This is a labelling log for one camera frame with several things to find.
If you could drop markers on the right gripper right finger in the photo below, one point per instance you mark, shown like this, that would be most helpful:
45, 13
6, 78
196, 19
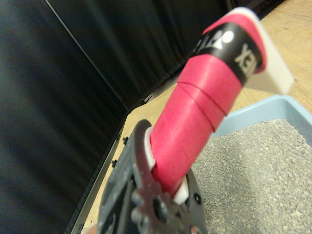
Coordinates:
151, 209

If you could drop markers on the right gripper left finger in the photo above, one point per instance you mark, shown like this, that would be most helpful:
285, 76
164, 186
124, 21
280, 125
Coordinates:
117, 195

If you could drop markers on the blue litter tray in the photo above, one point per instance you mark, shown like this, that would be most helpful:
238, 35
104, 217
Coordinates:
256, 170

